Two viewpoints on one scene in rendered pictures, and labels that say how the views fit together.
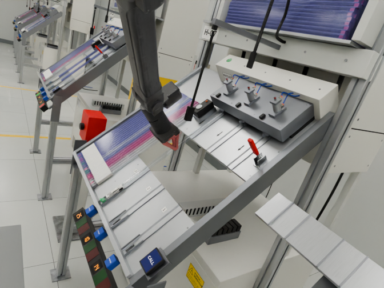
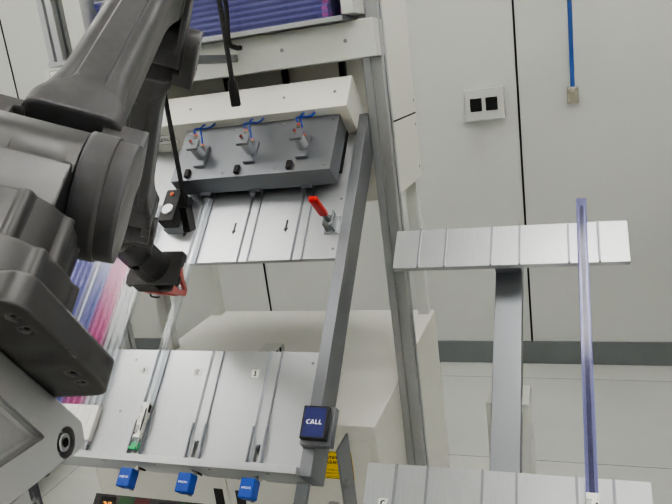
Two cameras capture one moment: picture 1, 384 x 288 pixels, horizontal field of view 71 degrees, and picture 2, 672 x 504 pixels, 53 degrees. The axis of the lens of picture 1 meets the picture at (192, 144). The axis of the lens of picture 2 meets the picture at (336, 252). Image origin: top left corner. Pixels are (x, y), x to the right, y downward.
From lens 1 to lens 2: 0.53 m
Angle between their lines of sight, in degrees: 30
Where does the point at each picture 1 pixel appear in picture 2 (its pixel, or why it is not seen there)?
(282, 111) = (310, 143)
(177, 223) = (292, 370)
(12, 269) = not seen: outside the picture
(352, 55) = (349, 32)
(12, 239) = not seen: outside the picture
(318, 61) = (309, 55)
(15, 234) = not seen: outside the picture
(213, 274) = (357, 427)
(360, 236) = (447, 288)
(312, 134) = (363, 152)
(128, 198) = (177, 408)
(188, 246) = (331, 382)
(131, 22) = (156, 109)
